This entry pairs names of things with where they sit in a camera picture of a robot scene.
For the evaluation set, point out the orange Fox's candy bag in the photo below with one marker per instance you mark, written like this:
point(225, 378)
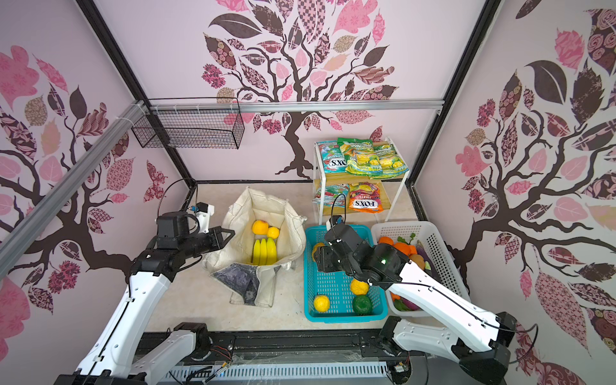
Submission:
point(365, 197)

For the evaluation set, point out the yellow lemon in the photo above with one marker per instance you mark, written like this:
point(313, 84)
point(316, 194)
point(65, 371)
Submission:
point(321, 303)

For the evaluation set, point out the beige canvas grocery bag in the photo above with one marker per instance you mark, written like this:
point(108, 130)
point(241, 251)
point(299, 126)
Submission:
point(232, 267)

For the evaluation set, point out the yellow red peach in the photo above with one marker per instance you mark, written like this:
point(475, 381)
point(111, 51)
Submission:
point(260, 228)

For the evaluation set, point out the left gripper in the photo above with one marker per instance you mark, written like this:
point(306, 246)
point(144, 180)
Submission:
point(218, 242)

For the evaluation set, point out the purple onion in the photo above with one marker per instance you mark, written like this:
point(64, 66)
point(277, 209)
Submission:
point(408, 305)

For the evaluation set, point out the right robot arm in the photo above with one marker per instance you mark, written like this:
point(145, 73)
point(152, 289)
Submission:
point(476, 339)

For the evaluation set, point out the orange fruit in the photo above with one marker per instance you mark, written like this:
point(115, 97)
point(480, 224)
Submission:
point(273, 232)

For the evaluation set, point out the brown toy potato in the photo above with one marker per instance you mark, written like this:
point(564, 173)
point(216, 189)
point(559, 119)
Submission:
point(418, 260)

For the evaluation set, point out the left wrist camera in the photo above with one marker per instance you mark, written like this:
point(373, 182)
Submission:
point(203, 213)

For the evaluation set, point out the teal plastic basket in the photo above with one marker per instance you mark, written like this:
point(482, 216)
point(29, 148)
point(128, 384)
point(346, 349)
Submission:
point(337, 288)

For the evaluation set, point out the yellow banana bunch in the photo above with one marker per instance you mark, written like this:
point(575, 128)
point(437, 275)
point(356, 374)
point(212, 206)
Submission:
point(265, 252)

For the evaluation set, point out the white plastic basket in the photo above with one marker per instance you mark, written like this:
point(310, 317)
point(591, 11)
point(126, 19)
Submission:
point(434, 250)

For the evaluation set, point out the wrinkled yellow fruit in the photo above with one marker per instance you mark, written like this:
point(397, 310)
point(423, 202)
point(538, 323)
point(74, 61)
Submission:
point(316, 249)

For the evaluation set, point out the green Fox's candy bag lower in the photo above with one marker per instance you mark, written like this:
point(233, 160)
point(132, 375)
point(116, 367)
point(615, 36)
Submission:
point(331, 192)

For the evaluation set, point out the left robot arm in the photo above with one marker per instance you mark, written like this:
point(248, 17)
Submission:
point(180, 235)

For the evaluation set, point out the green Fox's bag top shelf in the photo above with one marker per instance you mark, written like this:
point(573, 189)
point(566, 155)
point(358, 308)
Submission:
point(332, 158)

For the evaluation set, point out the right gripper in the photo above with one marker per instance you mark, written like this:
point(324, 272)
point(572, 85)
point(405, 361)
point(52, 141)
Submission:
point(322, 257)

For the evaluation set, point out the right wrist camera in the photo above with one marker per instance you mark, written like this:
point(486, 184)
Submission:
point(334, 221)

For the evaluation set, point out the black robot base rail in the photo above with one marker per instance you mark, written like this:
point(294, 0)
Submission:
point(192, 354)

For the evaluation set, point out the green pepper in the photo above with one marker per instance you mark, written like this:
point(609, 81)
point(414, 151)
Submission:
point(362, 305)

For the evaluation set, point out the yellow green candy bag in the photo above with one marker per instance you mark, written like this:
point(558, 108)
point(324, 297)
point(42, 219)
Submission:
point(365, 158)

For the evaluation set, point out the orange toy pumpkin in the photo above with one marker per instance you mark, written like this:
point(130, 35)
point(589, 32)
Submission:
point(400, 245)

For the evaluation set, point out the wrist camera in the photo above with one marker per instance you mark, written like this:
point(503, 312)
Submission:
point(203, 213)
point(334, 221)

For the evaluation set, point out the black wire wall basket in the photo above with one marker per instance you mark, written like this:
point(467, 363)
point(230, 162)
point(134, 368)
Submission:
point(191, 123)

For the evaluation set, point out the green leafy toy vegetable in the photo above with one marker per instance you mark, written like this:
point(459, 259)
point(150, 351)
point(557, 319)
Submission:
point(410, 240)

